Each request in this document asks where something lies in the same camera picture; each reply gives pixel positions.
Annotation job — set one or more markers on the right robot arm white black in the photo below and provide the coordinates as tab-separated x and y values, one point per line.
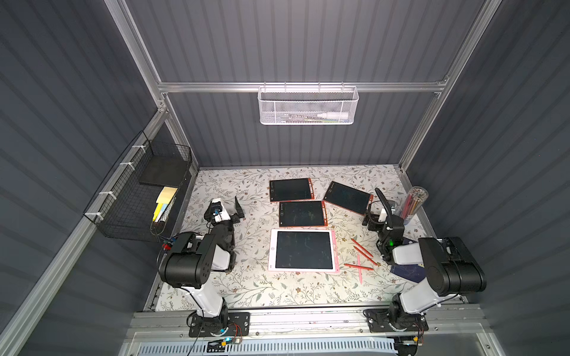
450	270

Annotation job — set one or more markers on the pink white writing tablet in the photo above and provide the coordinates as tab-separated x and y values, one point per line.
303	250

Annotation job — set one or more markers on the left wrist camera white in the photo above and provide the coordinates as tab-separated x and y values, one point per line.
216	212

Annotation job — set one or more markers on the pink stylus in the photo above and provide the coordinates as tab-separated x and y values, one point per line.
360	271

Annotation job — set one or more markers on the red tablet middle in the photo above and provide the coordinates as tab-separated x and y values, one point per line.
295	214

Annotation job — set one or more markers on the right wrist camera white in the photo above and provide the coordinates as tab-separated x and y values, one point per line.
382	215

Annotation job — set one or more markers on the red tablet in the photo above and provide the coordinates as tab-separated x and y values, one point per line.
295	214
283	190
348	198

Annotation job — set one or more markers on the white marker in basket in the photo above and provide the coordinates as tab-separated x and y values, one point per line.
335	117

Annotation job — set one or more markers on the red tablet back left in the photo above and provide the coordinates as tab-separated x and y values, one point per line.
283	190

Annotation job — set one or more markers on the red tablet back right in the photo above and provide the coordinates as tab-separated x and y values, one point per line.
348	198

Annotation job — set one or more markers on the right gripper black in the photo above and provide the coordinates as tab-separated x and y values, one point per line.
380	213

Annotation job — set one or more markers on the dark blue book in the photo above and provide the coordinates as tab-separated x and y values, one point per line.
409	270

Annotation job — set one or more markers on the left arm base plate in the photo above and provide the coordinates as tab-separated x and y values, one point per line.
234	324

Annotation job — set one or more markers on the clear tube of colour pencils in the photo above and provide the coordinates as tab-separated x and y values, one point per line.
413	202

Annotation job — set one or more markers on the red stylus upper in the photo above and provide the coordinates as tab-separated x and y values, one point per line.
360	246

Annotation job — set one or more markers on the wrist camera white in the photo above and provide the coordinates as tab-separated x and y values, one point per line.
382	215
216	212

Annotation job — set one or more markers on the red stylus lower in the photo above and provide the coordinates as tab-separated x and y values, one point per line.
358	267

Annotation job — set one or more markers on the black wire wall basket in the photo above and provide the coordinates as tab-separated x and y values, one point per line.
123	208

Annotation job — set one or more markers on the black notebook in basket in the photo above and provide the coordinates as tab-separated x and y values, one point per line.
164	171

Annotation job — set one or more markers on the yellow sticky notes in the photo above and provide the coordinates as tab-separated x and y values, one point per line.
163	201

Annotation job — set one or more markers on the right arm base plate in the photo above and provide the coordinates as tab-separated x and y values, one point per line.
392	320

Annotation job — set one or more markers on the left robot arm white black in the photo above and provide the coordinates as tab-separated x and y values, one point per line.
188	264

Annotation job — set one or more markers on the white wire mesh basket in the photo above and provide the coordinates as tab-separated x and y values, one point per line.
299	104

